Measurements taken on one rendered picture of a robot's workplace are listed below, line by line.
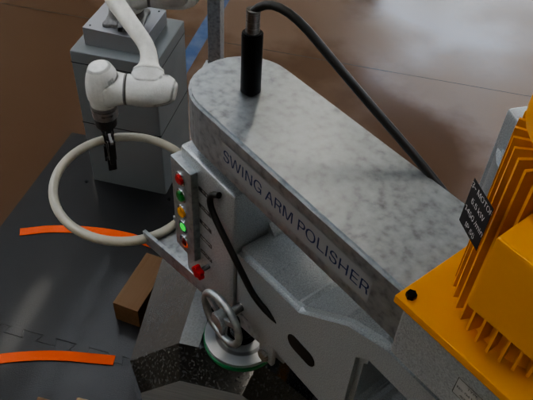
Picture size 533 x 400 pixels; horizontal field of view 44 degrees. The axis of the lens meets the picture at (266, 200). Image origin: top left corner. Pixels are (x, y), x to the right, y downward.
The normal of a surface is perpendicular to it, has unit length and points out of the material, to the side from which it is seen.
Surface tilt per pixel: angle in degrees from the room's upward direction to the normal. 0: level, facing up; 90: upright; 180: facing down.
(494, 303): 90
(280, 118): 0
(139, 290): 0
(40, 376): 0
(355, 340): 90
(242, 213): 90
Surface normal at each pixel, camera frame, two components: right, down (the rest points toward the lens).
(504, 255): -0.79, 0.41
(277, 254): 0.00, -0.74
